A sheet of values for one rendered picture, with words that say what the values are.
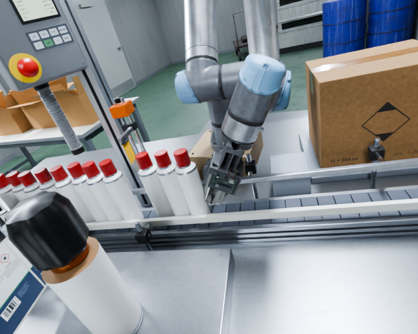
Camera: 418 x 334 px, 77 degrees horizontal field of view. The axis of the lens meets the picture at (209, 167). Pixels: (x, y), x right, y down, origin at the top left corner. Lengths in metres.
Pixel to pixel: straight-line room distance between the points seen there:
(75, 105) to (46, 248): 1.99
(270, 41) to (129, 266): 0.68
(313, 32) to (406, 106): 6.10
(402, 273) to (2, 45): 0.91
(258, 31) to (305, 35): 6.09
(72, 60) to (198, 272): 0.57
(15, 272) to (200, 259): 0.36
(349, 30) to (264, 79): 4.80
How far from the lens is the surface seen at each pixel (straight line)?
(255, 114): 0.49
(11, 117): 3.01
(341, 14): 5.20
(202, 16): 0.66
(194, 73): 0.60
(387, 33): 5.51
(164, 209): 0.71
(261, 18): 0.79
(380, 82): 0.77
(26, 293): 0.69
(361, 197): 0.72
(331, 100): 0.75
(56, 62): 0.74
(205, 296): 0.56
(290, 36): 6.89
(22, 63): 0.69
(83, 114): 2.35
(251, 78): 0.47
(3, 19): 0.73
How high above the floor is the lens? 1.34
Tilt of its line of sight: 30 degrees down
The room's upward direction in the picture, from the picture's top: 16 degrees counter-clockwise
